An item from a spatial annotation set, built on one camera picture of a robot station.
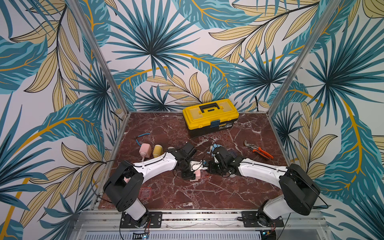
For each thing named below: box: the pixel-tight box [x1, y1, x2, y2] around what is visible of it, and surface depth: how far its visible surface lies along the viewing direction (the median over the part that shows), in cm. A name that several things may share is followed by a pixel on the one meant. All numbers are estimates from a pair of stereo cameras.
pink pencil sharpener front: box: [139, 143, 152, 159], surface depth 92 cm
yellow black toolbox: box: [182, 98, 240, 138], surface depth 99 cm
